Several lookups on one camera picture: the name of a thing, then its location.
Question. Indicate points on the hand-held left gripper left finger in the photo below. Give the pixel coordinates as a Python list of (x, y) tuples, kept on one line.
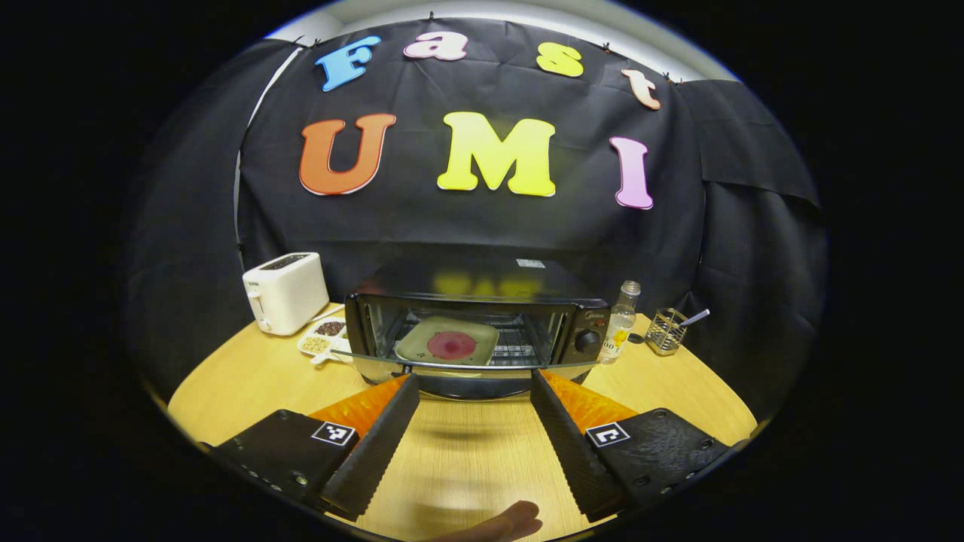
[(369, 452)]

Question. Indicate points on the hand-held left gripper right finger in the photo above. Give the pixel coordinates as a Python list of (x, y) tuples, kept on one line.
[(572, 452)]

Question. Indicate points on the pale square plate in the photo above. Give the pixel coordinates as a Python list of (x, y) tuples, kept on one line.
[(414, 346)]

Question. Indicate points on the round pink food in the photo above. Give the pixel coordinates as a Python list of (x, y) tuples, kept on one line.
[(452, 345)]

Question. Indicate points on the black electric oven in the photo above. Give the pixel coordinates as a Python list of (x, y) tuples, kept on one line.
[(407, 275)]

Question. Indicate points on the metal oven rack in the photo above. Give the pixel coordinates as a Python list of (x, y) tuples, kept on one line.
[(520, 350)]

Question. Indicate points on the white divided snack dish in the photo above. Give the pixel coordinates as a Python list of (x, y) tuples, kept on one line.
[(316, 346)]

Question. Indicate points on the clear plastic bottle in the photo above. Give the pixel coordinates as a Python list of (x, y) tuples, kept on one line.
[(621, 324)]

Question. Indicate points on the white toaster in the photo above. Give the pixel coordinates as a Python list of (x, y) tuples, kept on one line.
[(290, 297)]

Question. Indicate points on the black backdrop cloth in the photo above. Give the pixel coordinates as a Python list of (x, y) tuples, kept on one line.
[(452, 233)]

